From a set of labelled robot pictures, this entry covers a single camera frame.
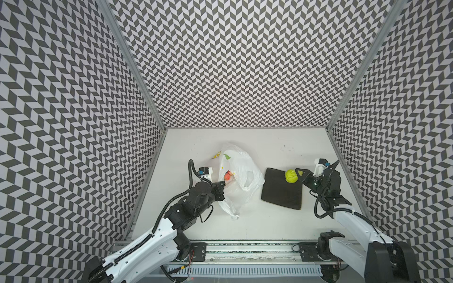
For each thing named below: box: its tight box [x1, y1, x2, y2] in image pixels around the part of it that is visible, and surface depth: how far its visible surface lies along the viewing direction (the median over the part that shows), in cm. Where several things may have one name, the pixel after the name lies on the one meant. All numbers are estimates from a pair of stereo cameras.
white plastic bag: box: [218, 143, 265, 220], surface depth 87 cm
